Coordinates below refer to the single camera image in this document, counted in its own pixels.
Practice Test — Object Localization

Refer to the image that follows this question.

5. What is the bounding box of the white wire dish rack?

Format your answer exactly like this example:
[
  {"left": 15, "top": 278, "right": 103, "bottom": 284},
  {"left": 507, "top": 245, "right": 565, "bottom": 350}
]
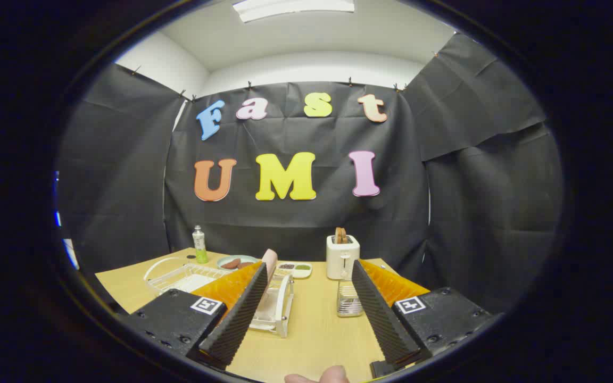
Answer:
[{"left": 143, "top": 257, "right": 295, "bottom": 339}]

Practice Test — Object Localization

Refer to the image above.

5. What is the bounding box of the white toaster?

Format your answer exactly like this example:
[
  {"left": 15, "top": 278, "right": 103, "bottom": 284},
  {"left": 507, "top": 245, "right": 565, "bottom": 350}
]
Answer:
[{"left": 326, "top": 235, "right": 361, "bottom": 280}]

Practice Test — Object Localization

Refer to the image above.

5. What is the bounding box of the white divided sauce dish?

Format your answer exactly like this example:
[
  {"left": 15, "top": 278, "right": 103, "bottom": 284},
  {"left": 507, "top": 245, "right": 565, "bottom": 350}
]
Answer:
[{"left": 276, "top": 261, "right": 313, "bottom": 279}]

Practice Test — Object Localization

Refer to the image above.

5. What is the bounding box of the computer monitor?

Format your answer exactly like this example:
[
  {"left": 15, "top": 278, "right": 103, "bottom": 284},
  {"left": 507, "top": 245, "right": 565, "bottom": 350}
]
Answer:
[{"left": 53, "top": 170, "right": 80, "bottom": 270}]

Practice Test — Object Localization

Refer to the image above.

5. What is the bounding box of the pink plate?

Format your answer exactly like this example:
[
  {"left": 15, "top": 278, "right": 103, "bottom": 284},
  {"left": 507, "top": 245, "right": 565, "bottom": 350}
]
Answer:
[{"left": 262, "top": 248, "right": 278, "bottom": 284}]

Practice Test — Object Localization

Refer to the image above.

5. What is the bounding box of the ceiling light panel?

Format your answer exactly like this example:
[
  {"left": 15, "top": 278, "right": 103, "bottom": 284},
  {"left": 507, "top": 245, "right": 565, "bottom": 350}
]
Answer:
[{"left": 232, "top": 0, "right": 355, "bottom": 23}]

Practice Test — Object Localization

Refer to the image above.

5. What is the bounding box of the light blue plate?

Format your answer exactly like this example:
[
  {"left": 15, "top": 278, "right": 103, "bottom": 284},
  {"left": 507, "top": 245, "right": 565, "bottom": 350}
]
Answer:
[{"left": 217, "top": 255, "right": 259, "bottom": 271}]

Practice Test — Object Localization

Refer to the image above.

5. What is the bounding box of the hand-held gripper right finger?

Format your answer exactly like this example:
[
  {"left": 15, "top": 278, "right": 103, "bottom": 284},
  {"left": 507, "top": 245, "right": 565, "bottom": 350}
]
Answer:
[{"left": 351, "top": 259, "right": 502, "bottom": 380}]

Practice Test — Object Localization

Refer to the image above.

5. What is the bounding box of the green drink bottle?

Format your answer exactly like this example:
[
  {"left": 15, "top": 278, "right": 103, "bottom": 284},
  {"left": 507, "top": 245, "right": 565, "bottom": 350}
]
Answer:
[{"left": 193, "top": 225, "right": 208, "bottom": 264}]

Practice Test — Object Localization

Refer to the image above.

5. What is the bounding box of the metal wire basket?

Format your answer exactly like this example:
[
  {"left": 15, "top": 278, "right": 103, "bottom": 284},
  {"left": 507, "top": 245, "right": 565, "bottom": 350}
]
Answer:
[{"left": 337, "top": 279, "right": 365, "bottom": 318}]

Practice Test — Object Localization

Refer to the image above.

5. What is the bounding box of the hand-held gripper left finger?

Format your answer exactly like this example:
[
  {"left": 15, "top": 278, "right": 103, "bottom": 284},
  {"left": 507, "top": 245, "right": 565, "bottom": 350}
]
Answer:
[{"left": 120, "top": 261, "right": 270, "bottom": 371}]

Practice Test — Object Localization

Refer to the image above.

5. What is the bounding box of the black backdrop cloth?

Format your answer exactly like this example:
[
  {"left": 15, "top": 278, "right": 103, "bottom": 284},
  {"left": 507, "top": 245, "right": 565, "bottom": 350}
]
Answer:
[{"left": 55, "top": 33, "right": 566, "bottom": 314}]

